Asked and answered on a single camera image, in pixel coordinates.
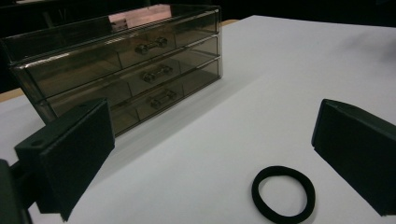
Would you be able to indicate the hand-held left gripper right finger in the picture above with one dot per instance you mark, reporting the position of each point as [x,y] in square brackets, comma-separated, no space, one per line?
[358,155]

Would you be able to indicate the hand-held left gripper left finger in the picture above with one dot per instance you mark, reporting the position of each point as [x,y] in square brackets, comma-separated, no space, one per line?
[71,155]

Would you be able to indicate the smoky clear drawer organizer case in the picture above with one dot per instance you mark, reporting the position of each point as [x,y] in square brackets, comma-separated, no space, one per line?
[62,34]

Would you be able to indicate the white board table cover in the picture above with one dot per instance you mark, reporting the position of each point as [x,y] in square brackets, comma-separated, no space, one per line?
[218,130]

